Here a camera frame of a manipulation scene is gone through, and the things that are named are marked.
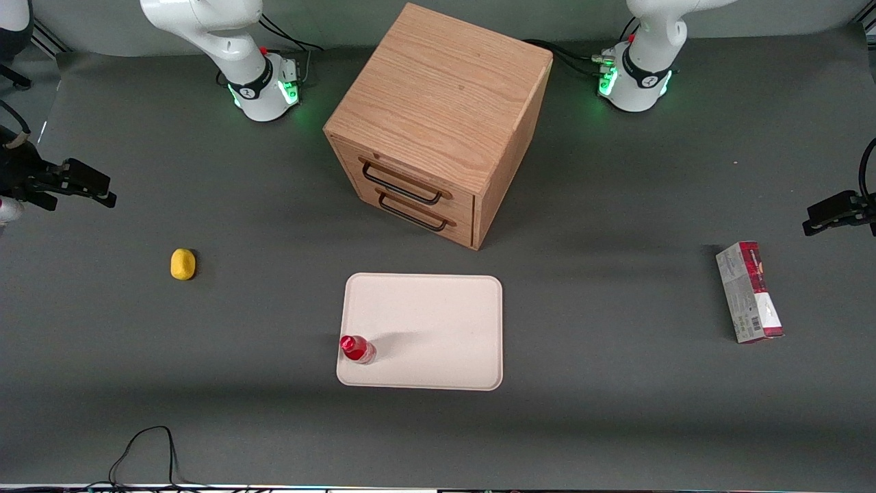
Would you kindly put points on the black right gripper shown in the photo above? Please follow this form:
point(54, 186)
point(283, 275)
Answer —
point(20, 174)

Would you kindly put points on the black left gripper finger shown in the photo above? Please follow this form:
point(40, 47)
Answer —
point(831, 211)

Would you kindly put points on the red coke bottle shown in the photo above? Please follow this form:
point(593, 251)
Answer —
point(357, 349)

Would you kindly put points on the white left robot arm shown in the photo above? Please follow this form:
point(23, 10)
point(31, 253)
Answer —
point(640, 82)

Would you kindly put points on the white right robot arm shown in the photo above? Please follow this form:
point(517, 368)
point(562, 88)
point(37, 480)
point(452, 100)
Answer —
point(236, 61)

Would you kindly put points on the beige rectangular tray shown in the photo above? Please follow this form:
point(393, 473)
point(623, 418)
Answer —
point(431, 322)

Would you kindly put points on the red and grey carton box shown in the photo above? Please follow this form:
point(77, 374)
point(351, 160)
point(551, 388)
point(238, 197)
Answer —
point(749, 291)

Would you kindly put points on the yellow lemon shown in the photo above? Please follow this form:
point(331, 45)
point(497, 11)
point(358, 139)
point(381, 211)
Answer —
point(183, 264)

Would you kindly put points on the wooden drawer front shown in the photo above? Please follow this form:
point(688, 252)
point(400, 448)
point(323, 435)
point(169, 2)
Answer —
point(363, 202)
point(349, 168)

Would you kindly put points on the wooden drawer cabinet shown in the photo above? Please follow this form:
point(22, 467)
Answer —
point(438, 89)

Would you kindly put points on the aluminium frame rail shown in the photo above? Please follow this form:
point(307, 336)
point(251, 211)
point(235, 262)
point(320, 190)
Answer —
point(51, 38)
point(864, 26)

